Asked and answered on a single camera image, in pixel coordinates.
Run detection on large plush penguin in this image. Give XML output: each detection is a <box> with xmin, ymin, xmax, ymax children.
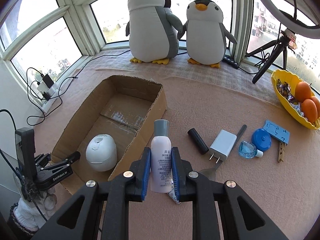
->
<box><xmin>126</xmin><ymin>0</ymin><xmax>183</xmax><ymax>65</ymax></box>

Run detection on wooden clothespin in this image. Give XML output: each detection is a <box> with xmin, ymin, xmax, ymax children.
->
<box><xmin>278</xmin><ymin>142</ymin><xmax>286</xmax><ymax>163</ymax></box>

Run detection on brown cardboard box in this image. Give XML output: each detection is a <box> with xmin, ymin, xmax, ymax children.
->
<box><xmin>52</xmin><ymin>75</ymin><xmax>167</xmax><ymax>194</ymax></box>

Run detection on blue round tape measure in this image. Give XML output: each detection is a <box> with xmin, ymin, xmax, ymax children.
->
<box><xmin>251</xmin><ymin>128</ymin><xmax>272</xmax><ymax>152</ymax></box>

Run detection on blue plastic card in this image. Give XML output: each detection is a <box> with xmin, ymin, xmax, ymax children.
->
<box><xmin>263</xmin><ymin>120</ymin><xmax>290</xmax><ymax>144</ymax></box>

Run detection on white power strip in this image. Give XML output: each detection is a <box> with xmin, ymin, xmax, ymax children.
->
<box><xmin>40</xmin><ymin>83</ymin><xmax>58</xmax><ymax>114</ymax></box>

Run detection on white ring light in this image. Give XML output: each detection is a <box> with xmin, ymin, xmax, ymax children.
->
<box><xmin>249</xmin><ymin>0</ymin><xmax>320</xmax><ymax>40</ymax></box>

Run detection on wrapped candies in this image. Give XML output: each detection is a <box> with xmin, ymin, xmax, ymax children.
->
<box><xmin>276</xmin><ymin>79</ymin><xmax>305</xmax><ymax>117</ymax></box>

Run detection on white egg-shaped device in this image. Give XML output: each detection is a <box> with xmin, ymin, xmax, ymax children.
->
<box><xmin>86</xmin><ymin>134</ymin><xmax>117</xmax><ymax>172</ymax></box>

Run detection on clear blue small bottle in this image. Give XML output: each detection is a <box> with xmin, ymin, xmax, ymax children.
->
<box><xmin>238</xmin><ymin>141</ymin><xmax>263</xmax><ymax>159</ymax></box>

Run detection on orange fruit upper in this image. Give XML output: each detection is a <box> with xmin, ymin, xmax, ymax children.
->
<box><xmin>295</xmin><ymin>81</ymin><xmax>311</xmax><ymax>102</ymax></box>

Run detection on white lotion bottle grey cap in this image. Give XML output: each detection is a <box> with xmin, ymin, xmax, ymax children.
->
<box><xmin>150</xmin><ymin>119</ymin><xmax>172</xmax><ymax>193</ymax></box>

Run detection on black tripod stand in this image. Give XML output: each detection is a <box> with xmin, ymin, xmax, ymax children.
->
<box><xmin>245</xmin><ymin>27</ymin><xmax>297</xmax><ymax>84</ymax></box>

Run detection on small plush penguin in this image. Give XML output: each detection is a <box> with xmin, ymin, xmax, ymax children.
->
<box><xmin>178</xmin><ymin>0</ymin><xmax>237</xmax><ymax>68</ymax></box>

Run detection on black inline remote control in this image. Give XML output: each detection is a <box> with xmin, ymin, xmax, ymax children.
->
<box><xmin>222</xmin><ymin>55</ymin><xmax>240</xmax><ymax>69</ymax></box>

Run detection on black cylinder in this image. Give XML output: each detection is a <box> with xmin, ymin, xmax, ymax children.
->
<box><xmin>187</xmin><ymin>128</ymin><xmax>209</xmax><ymax>155</ymax></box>

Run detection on white charger on strip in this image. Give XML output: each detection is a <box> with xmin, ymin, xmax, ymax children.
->
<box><xmin>37</xmin><ymin>83</ymin><xmax>50</xmax><ymax>95</ymax></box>

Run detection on black power adapter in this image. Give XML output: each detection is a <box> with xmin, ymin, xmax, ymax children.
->
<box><xmin>42</xmin><ymin>74</ymin><xmax>54</xmax><ymax>89</ymax></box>

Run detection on yellow fruit bowl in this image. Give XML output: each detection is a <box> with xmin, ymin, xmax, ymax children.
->
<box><xmin>271</xmin><ymin>69</ymin><xmax>319</xmax><ymax>130</ymax></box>

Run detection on black cable on floor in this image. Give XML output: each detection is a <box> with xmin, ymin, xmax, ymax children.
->
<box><xmin>25</xmin><ymin>49</ymin><xmax>131</xmax><ymax>126</ymax></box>

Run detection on white wall charger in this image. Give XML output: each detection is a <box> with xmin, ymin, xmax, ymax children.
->
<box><xmin>209</xmin><ymin>129</ymin><xmax>237</xmax><ymax>163</ymax></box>

